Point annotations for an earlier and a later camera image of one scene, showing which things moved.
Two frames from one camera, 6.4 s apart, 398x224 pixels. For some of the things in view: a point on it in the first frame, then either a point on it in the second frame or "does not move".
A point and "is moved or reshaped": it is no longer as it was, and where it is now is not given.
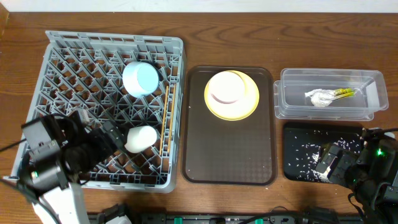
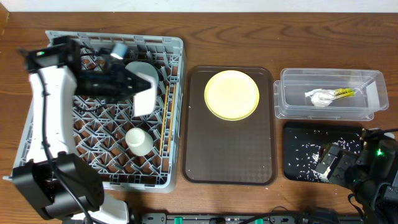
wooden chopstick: (164, 120) does not move
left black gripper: (102, 148) → (114, 86)
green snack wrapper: (343, 93) does not move
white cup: (140, 137) is moved or reshaped
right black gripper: (345, 159) does not move
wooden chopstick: (171, 119) does not move
